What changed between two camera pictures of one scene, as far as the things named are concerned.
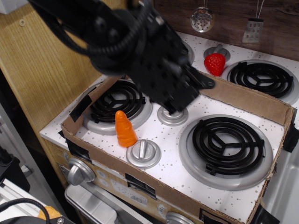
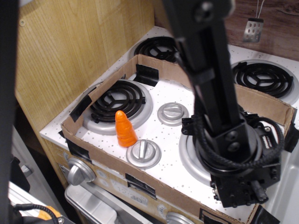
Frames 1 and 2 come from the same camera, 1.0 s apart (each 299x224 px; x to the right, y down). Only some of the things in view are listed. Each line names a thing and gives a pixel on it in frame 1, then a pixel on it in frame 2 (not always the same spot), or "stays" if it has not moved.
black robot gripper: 160,66 -> 240,151
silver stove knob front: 144,154 stays
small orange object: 52,213 stays
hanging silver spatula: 253,31 stays
